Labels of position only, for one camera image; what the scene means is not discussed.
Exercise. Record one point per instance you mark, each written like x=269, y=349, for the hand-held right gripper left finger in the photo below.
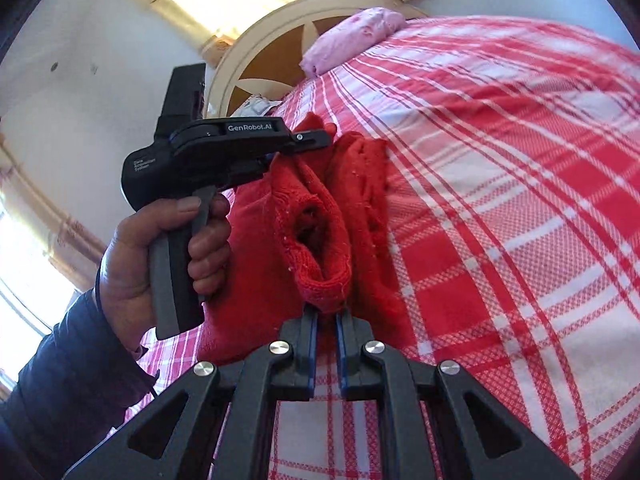
x=311, y=350

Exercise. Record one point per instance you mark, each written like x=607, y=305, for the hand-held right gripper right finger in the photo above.
x=341, y=355

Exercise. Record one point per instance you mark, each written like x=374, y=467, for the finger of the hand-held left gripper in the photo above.
x=312, y=139

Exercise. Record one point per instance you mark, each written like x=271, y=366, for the red knitted sweater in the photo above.
x=320, y=230

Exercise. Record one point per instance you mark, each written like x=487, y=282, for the person's left hand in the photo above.
x=125, y=270

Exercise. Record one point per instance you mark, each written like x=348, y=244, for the grey patterned pillow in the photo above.
x=257, y=106

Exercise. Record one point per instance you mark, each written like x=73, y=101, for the cream wooden headboard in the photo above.
x=270, y=60

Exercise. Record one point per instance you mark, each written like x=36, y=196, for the pink pillow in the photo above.
x=350, y=40

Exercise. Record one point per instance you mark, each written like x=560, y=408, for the red white plaid blanket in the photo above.
x=500, y=185

